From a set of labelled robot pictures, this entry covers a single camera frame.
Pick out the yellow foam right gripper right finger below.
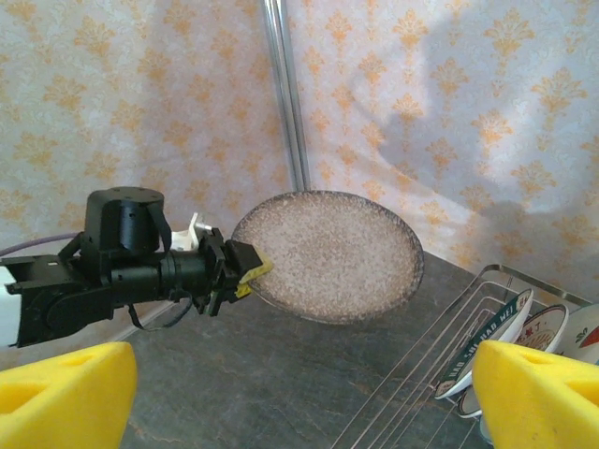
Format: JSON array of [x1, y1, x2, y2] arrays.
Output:
[[473, 340, 599, 449]]

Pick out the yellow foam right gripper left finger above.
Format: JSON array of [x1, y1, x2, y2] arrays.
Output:
[[0, 340, 139, 449]]

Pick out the teal rimmed plate with lettering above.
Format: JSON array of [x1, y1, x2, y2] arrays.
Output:
[[433, 288, 534, 400]]

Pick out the white plate with strawberry print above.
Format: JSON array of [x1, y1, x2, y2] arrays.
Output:
[[559, 303, 599, 364]]

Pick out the brown speckled ceramic plate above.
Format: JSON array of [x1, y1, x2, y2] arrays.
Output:
[[231, 190, 426, 326]]

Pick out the thin black left gripper cable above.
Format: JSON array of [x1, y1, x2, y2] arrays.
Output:
[[127, 293, 194, 332]]

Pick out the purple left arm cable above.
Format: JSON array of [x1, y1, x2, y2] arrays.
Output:
[[0, 231, 86, 257]]

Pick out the metal wire dish rack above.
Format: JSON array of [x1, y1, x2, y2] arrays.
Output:
[[336, 264, 599, 449]]

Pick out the aluminium frame post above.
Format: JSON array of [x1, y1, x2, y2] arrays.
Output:
[[259, 0, 313, 193]]

